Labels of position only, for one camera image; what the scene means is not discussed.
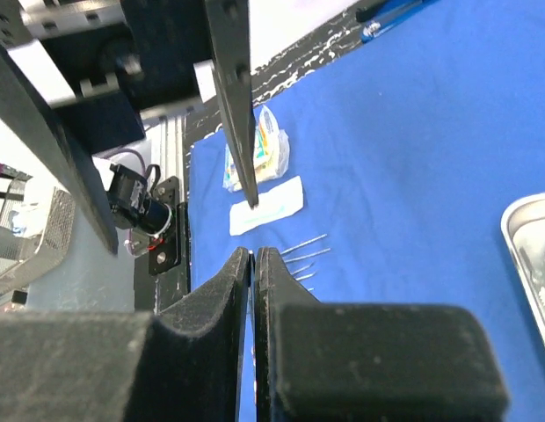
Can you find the small blue plastic tool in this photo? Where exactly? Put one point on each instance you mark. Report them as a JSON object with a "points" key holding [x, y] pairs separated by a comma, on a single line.
{"points": [[381, 16]]}

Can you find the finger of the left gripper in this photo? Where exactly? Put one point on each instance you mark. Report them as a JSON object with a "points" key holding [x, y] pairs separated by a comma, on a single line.
{"points": [[229, 31], [31, 119]]}

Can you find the steel forceps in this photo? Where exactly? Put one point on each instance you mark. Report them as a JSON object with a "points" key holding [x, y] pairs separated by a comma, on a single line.
{"points": [[303, 273], [308, 249]]}

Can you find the metal instrument tray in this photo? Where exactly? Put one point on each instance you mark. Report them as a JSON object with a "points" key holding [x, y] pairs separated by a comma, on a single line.
{"points": [[523, 228]]}

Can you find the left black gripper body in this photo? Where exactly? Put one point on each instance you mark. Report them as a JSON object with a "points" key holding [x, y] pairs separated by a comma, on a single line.
{"points": [[126, 61]]}

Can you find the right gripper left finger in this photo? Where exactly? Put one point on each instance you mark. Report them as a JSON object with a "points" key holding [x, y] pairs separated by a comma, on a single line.
{"points": [[184, 364]]}

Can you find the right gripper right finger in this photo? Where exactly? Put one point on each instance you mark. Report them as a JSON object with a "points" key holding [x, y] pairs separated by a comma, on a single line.
{"points": [[321, 361]]}

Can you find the glove packet teal orange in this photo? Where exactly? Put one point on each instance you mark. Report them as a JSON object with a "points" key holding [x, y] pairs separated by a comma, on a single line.
{"points": [[271, 153]]}

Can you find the blue surgical drape cloth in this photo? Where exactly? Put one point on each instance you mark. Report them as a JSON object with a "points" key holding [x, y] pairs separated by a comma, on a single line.
{"points": [[409, 150]]}

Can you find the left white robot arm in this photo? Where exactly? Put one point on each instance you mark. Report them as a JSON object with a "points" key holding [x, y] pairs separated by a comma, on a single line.
{"points": [[140, 202]]}

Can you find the white suture packet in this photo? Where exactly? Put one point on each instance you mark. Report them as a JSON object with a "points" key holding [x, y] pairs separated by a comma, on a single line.
{"points": [[280, 202]]}

